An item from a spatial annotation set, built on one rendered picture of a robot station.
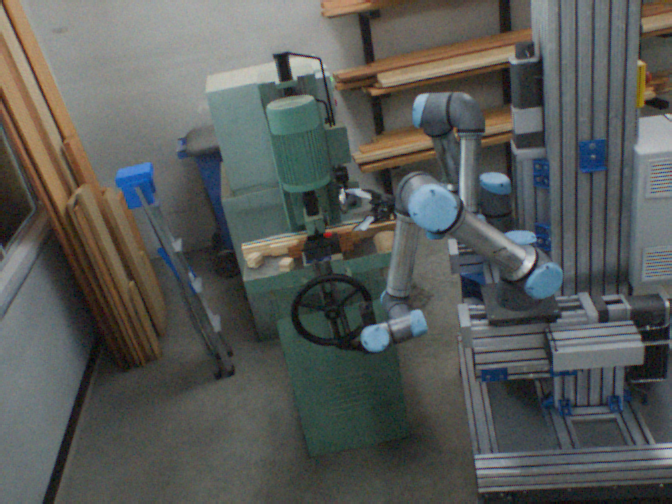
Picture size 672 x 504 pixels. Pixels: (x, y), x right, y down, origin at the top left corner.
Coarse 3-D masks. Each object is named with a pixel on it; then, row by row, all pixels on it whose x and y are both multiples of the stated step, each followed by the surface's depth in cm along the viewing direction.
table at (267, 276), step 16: (368, 240) 242; (272, 256) 244; (288, 256) 241; (352, 256) 232; (368, 256) 231; (384, 256) 231; (256, 272) 234; (272, 272) 232; (288, 272) 230; (304, 272) 231; (352, 272) 233; (256, 288) 231; (272, 288) 232
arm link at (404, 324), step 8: (400, 304) 190; (392, 312) 189; (400, 312) 186; (408, 312) 186; (416, 312) 184; (392, 320) 184; (400, 320) 183; (408, 320) 182; (416, 320) 182; (424, 320) 183; (392, 328) 182; (400, 328) 182; (408, 328) 182; (416, 328) 182; (424, 328) 182; (392, 336) 182; (400, 336) 182; (408, 336) 183; (416, 336) 184
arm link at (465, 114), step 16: (464, 96) 208; (464, 112) 207; (480, 112) 208; (464, 128) 208; (480, 128) 208; (464, 144) 210; (480, 144) 211; (464, 160) 211; (480, 160) 212; (464, 176) 212; (464, 192) 213
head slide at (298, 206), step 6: (324, 186) 243; (294, 192) 243; (300, 192) 244; (318, 192) 244; (324, 192) 245; (294, 198) 244; (300, 198) 245; (318, 198) 245; (324, 198) 246; (294, 204) 245; (300, 204) 246; (318, 204) 246; (324, 204) 247; (294, 210) 247; (300, 210) 247; (330, 210) 248; (300, 216) 248; (330, 216) 249; (300, 222) 249
